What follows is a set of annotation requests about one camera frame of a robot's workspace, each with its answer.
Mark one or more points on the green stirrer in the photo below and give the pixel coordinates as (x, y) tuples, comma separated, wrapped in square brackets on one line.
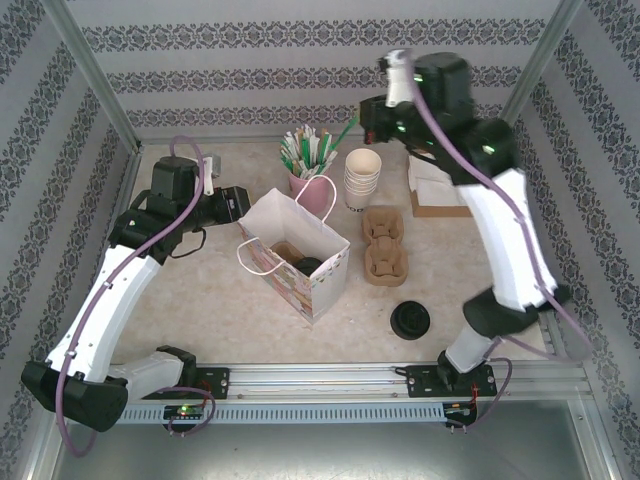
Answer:
[(290, 157), (315, 169), (345, 132)]

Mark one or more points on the cartoon animal paper bag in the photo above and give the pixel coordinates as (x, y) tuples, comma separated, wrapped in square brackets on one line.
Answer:
[(325, 295)]

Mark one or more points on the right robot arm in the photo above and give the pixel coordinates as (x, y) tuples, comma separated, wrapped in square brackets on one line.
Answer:
[(510, 240)]

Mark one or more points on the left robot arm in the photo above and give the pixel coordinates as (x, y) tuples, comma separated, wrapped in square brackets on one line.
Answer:
[(110, 305)]

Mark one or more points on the white paper napkin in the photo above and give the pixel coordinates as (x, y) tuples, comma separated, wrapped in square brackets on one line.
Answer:
[(425, 170), (437, 195)]

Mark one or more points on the pink cup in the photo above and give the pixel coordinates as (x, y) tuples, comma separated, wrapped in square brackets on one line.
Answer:
[(312, 192)]

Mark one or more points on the white paper packet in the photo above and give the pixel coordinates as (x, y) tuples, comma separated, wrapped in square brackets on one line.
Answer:
[(310, 150)]

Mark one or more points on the cardboard tray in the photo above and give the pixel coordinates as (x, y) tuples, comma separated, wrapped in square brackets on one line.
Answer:
[(435, 211)]

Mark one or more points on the stack of white paper cups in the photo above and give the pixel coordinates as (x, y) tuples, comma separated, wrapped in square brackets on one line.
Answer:
[(359, 192)]

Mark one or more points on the cardboard cup carrier stack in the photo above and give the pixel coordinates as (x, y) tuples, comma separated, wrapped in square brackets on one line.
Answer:
[(385, 245)]

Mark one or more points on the small circuit board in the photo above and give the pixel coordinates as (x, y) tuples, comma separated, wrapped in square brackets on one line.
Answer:
[(185, 411), (460, 410)]

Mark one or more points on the stack of black cup lids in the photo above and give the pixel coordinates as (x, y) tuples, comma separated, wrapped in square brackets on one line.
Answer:
[(410, 320)]

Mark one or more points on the grey metal panel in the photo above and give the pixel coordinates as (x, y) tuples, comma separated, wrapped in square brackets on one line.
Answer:
[(320, 450)]

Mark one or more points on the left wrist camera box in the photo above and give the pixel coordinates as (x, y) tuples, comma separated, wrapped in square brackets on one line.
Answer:
[(207, 175)]

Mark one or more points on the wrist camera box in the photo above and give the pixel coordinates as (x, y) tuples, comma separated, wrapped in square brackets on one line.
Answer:
[(207, 175), (397, 85)]

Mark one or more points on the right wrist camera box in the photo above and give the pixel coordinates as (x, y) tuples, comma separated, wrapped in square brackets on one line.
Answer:
[(397, 85)]

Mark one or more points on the aluminium frame post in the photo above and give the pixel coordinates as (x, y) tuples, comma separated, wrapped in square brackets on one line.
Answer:
[(92, 75), (535, 75)]

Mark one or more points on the aluminium side rail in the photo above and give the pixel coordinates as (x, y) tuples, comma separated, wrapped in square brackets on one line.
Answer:
[(129, 175), (550, 340)]

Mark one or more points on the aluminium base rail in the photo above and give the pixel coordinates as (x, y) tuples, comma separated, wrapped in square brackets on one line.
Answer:
[(310, 382)]

